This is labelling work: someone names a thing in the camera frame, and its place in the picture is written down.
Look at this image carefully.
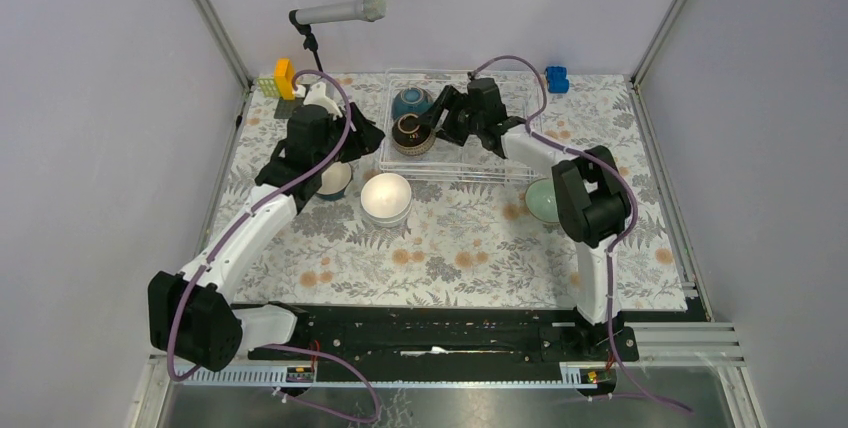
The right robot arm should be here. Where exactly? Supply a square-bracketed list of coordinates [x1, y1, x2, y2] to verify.
[391, 78, 638, 360]

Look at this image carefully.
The dark blue ceramic bowl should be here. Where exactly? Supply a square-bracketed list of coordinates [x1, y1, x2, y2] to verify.
[390, 87, 434, 120]

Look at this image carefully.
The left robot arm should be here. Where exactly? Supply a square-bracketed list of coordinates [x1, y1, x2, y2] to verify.
[147, 103, 385, 372]

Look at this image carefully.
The orange toy block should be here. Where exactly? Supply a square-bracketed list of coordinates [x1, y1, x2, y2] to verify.
[273, 58, 296, 101]

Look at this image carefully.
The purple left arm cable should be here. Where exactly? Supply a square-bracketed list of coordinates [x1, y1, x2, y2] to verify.
[165, 69, 386, 423]

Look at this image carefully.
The teal bowl white interior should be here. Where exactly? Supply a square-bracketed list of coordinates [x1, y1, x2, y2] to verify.
[316, 162, 353, 201]

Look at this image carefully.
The pale green ceramic bowl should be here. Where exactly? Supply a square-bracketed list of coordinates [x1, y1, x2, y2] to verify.
[525, 179, 559, 223]

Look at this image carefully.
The dark brown patterned bowl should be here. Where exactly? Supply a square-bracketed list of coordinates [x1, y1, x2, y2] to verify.
[391, 113, 436, 156]

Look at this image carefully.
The yellow-green toy block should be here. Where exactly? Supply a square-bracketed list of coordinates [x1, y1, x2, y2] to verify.
[256, 77, 281, 99]

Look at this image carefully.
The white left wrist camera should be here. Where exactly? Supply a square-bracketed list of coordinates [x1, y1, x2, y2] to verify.
[294, 82, 343, 119]

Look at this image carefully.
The white ribbed bowl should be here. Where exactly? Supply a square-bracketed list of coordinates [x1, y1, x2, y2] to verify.
[360, 173, 412, 228]

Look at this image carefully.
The grey toy baseplate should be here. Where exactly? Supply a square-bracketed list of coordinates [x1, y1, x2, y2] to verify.
[273, 98, 301, 120]

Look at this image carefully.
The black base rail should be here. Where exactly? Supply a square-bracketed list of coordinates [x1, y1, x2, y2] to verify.
[290, 304, 640, 384]

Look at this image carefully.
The white wire dish rack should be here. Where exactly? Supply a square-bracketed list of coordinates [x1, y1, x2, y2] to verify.
[377, 68, 542, 184]

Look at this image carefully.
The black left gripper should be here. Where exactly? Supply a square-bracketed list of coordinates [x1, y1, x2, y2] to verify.
[314, 102, 385, 171]

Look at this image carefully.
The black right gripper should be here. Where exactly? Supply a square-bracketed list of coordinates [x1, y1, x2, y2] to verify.
[415, 85, 484, 147]

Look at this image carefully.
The blue toy block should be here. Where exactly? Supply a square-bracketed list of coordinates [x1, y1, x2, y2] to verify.
[545, 65, 571, 94]

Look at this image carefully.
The grey microphone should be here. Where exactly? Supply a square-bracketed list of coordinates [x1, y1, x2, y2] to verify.
[290, 0, 387, 25]

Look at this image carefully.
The black microphone tripod stand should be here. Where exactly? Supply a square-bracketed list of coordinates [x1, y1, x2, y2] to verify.
[294, 22, 323, 72]

